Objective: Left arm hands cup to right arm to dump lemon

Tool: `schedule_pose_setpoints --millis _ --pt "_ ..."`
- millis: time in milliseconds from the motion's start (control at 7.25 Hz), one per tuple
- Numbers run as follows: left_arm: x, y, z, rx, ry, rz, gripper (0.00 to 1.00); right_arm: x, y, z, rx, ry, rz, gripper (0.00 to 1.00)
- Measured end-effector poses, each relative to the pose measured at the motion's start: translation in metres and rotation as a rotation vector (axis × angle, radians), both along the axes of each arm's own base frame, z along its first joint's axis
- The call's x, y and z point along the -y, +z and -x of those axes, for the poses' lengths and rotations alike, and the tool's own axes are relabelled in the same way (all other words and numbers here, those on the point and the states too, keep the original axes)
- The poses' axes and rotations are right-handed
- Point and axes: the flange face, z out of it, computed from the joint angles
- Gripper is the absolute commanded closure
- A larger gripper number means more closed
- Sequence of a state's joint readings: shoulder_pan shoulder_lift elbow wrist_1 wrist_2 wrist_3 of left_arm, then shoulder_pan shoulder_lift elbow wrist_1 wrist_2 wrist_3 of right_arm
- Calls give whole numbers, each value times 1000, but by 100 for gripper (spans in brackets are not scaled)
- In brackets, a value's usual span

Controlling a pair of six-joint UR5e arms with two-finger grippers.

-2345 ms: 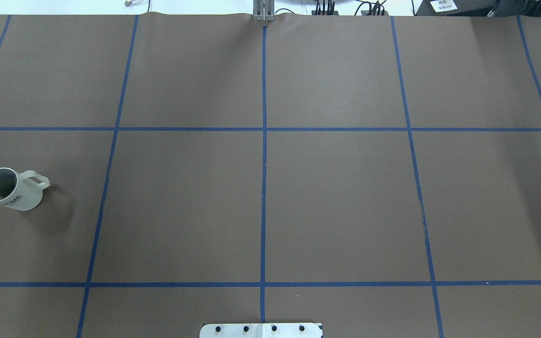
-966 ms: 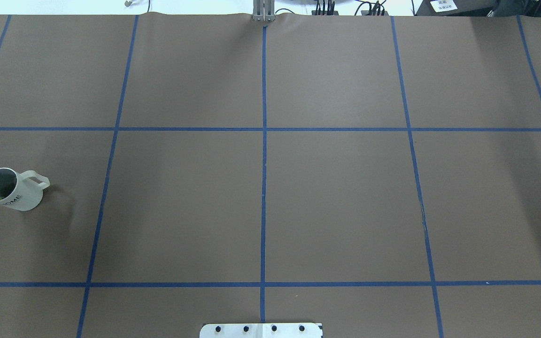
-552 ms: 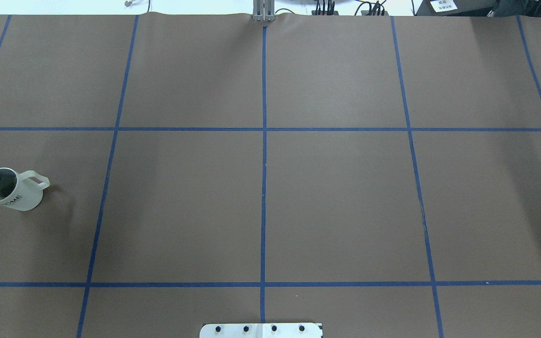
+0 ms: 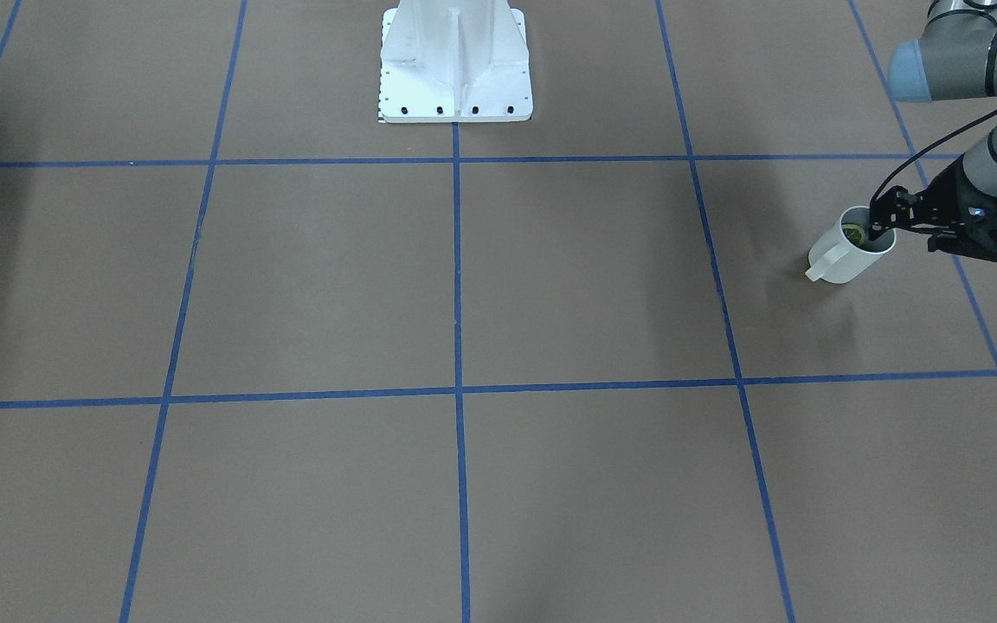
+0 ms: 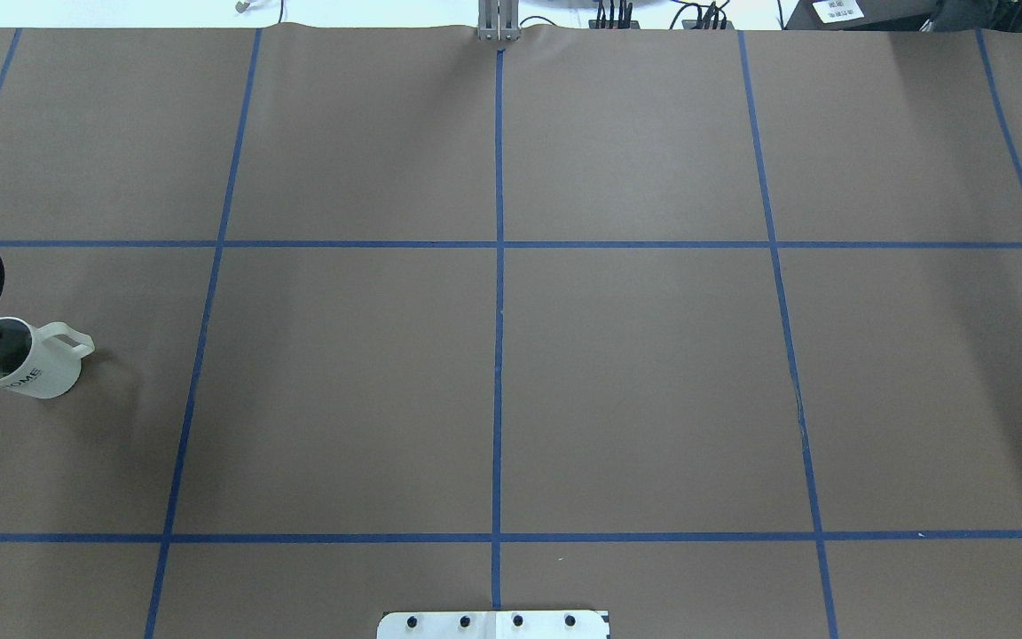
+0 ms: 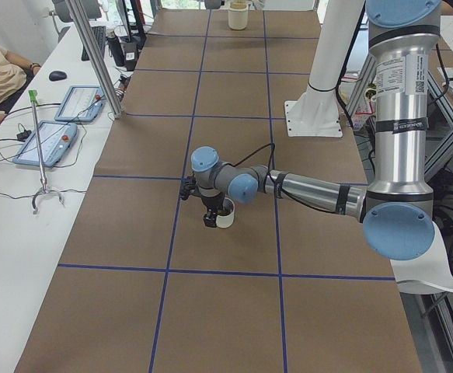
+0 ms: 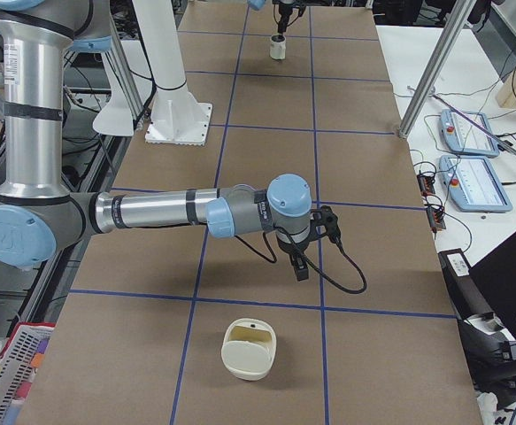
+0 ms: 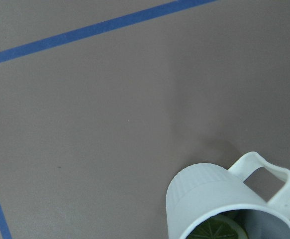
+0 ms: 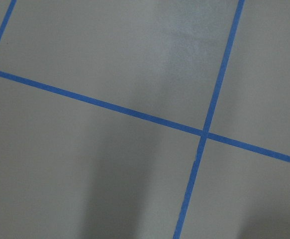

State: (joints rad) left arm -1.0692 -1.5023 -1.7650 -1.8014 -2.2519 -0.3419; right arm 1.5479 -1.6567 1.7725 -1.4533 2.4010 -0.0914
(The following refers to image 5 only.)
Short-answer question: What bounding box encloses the white ceramic mug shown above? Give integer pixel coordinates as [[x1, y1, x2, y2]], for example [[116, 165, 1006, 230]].
[[0, 317, 96, 399]]

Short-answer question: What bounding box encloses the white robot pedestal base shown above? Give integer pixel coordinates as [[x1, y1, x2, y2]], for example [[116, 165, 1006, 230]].
[[376, 608, 611, 638]]

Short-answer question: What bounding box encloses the aluminium frame post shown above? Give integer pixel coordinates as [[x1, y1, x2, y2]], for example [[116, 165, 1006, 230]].
[[476, 0, 522, 42]]

